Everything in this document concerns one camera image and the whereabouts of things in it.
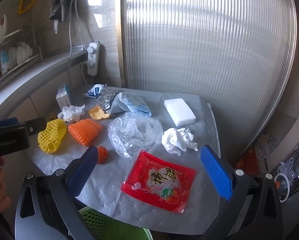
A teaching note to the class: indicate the white power strip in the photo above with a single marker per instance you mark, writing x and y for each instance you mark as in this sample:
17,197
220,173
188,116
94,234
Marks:
92,66

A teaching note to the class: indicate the white sponge block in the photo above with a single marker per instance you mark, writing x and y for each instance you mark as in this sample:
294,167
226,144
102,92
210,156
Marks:
179,111

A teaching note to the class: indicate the ribbed glass sliding door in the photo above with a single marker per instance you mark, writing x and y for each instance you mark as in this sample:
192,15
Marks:
204,55

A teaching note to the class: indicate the metal dish rack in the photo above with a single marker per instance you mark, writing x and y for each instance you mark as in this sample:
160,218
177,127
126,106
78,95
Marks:
19,70

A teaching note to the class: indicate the crushed clear plastic bottle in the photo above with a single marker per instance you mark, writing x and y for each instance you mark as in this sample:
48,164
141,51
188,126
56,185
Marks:
105,100

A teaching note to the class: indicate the white dotted table mat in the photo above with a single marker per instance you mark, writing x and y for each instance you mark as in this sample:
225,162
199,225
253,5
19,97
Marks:
109,187

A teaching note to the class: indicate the blue and white milk carton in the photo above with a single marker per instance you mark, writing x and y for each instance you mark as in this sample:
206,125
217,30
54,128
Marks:
63,100

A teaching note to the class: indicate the grey stone ledge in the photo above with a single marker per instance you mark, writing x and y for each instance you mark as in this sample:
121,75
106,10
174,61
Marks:
39,75

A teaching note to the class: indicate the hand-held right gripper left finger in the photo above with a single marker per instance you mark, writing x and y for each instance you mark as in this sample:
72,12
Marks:
82,171

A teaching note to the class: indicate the blue cloth in clear packet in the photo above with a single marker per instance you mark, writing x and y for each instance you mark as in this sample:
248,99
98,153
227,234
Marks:
137,107

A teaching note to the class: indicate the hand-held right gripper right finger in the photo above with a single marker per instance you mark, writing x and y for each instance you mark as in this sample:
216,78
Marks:
215,172

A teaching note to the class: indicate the orange foam fruit net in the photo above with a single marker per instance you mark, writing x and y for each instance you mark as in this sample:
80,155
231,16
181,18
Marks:
84,132

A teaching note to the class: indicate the small orange round object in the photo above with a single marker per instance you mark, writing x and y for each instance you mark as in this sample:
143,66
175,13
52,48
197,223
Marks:
103,155

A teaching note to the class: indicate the white bottle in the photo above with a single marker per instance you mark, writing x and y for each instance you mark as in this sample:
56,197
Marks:
0,30

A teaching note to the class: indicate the blue and white dish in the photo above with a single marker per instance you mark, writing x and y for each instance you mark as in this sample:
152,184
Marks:
4,61

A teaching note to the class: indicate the crumpled blue white wrapper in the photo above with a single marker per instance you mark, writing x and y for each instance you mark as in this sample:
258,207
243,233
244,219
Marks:
94,91

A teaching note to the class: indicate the red snack packet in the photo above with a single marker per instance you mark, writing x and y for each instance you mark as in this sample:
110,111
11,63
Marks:
159,180

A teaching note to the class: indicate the crumpled white tissue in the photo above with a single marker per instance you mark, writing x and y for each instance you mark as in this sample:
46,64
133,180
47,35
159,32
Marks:
177,138
70,112

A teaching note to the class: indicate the green plastic basket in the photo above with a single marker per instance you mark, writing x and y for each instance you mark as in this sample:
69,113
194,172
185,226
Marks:
112,227

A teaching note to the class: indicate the yellow foam fruit net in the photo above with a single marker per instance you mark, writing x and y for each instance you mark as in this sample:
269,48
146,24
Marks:
52,136

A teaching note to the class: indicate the row of white plates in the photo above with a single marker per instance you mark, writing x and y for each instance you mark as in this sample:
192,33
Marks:
20,52

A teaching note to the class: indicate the clear plastic bag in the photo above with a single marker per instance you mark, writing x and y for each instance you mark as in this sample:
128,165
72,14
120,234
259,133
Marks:
132,132

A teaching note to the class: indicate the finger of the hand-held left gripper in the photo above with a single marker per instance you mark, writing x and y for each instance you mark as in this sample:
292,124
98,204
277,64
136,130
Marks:
4,123
35,127

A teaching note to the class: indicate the crumpled yellow wrapper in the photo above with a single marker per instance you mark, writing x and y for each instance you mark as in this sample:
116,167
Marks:
98,113

